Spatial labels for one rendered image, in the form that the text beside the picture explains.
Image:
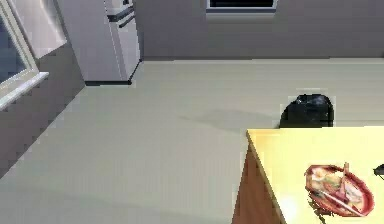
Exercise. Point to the red bowl with food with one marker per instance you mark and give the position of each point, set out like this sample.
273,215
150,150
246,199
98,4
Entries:
338,191

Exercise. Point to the white fridge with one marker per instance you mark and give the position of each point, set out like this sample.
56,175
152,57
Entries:
100,43

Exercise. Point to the black rubbish bin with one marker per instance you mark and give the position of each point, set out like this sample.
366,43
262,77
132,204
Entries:
308,112

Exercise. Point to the yellow topped wooden table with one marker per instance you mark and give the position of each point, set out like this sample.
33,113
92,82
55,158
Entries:
300,156

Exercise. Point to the grey framed window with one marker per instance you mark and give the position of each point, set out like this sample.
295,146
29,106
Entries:
241,5

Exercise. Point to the white framed window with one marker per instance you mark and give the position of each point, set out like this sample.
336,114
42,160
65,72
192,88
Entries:
15,63

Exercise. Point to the small black object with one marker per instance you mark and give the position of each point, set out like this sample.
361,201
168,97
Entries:
379,171

